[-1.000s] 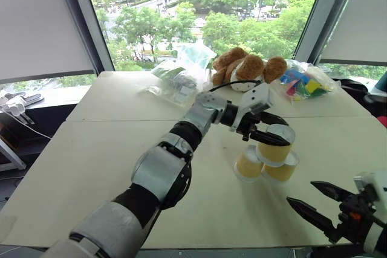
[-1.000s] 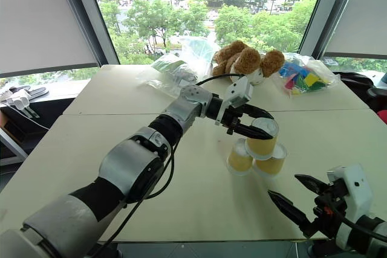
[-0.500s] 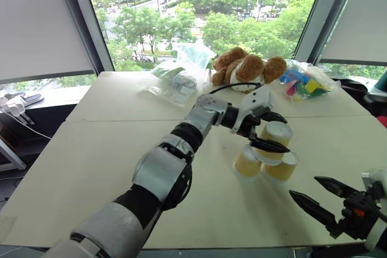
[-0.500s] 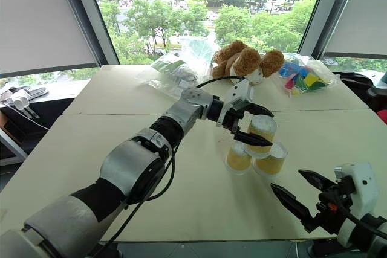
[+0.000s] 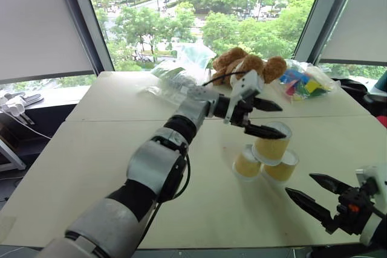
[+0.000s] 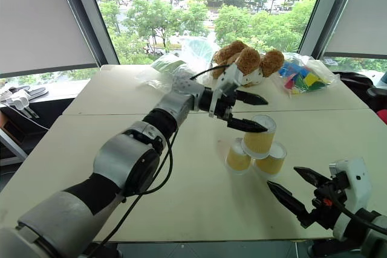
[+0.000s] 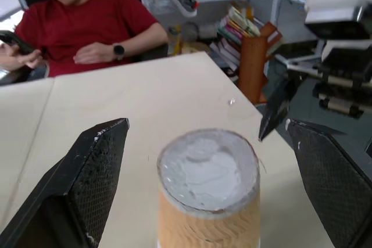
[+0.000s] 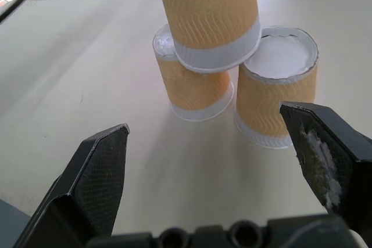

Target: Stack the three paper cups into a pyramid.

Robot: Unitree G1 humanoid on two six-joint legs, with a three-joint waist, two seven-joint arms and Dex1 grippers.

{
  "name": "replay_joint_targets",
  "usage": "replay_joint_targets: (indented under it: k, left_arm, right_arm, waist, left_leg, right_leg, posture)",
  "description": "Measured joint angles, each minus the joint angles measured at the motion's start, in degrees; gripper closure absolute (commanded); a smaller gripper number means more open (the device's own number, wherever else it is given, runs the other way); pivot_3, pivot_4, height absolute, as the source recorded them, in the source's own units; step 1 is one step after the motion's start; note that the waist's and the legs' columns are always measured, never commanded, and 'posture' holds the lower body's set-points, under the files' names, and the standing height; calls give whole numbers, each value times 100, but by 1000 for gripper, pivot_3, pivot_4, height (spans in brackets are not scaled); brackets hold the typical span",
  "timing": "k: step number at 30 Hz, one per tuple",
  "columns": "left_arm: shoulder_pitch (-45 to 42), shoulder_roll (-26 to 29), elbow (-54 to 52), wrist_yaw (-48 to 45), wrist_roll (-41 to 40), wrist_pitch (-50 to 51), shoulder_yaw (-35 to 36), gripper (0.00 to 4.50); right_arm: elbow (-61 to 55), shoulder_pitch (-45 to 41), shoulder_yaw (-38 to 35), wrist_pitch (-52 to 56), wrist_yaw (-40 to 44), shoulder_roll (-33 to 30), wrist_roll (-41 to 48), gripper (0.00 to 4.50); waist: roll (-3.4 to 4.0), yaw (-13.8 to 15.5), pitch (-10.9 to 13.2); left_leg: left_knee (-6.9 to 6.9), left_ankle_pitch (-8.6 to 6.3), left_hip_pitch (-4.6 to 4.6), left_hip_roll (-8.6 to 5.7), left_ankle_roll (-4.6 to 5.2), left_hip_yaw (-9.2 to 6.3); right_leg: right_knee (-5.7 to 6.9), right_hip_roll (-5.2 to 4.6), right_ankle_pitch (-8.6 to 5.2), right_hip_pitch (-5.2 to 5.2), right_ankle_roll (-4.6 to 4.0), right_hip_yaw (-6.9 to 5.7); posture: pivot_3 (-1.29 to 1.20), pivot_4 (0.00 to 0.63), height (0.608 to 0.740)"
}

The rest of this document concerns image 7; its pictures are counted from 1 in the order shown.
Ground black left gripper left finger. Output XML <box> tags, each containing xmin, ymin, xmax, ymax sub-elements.
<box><xmin>0</xmin><ymin>118</ymin><xmax>130</xmax><ymax>248</ymax></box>

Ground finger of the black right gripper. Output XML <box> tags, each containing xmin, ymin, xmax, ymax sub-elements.
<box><xmin>258</xmin><ymin>74</ymin><xmax>306</xmax><ymax>143</ymax></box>

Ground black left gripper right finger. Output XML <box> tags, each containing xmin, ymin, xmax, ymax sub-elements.
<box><xmin>285</xmin><ymin>118</ymin><xmax>372</xmax><ymax>248</ymax></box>

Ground black smartphone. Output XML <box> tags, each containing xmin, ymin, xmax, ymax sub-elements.
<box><xmin>0</xmin><ymin>30</ymin><xmax>36</xmax><ymax>56</ymax></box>

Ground stack of dark books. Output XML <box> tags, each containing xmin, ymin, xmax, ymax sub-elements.
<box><xmin>208</xmin><ymin>38</ymin><xmax>242</xmax><ymax>82</ymax></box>

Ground person's right hand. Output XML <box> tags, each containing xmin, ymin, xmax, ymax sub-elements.
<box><xmin>0</xmin><ymin>42</ymin><xmax>42</xmax><ymax>71</ymax></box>

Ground person's left hand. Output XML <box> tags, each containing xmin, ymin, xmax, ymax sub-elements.
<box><xmin>73</xmin><ymin>41</ymin><xmax>116</xmax><ymax>64</ymax></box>

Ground brown wooden book rack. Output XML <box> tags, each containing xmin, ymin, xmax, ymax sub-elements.
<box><xmin>237</xmin><ymin>22</ymin><xmax>283</xmax><ymax>105</ymax></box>

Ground row of colourful books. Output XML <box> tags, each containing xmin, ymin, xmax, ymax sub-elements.
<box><xmin>217</xmin><ymin>5</ymin><xmax>262</xmax><ymax>46</ymax></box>

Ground brown corrugated paper cup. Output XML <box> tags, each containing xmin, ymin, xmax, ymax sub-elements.
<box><xmin>156</xmin><ymin>128</ymin><xmax>262</xmax><ymax>248</ymax></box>

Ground yellow bottle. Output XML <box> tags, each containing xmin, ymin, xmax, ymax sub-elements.
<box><xmin>168</xmin><ymin>24</ymin><xmax>183</xmax><ymax>56</ymax></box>

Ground black wristwatch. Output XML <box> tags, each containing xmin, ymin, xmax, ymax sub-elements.
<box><xmin>112</xmin><ymin>43</ymin><xmax>126</xmax><ymax>62</ymax></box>

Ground person in red shirt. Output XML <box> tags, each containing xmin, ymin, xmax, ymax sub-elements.
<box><xmin>0</xmin><ymin>0</ymin><xmax>169</xmax><ymax>80</ymax></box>

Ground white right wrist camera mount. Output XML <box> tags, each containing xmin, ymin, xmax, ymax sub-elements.
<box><xmin>303</xmin><ymin>0</ymin><xmax>372</xmax><ymax>63</ymax></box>

